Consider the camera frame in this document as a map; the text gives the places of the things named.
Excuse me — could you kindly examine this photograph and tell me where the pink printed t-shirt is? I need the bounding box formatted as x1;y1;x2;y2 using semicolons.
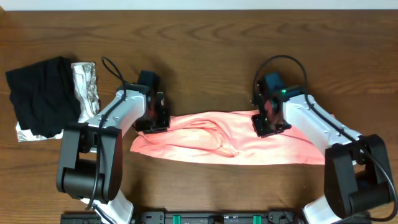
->
130;110;325;166

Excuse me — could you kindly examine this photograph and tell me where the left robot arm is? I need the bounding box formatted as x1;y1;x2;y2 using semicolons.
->
56;70;170;223

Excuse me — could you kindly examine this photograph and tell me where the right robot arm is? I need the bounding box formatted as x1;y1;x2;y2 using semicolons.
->
252;73;397;223

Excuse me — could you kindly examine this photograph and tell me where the white patterned folded garment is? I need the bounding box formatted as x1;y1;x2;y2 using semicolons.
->
16;62;100;142

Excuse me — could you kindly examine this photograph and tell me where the folded black garment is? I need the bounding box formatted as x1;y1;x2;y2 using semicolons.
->
5;57;81;138

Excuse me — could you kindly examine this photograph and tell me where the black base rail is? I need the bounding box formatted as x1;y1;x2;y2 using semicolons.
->
60;210;372;224

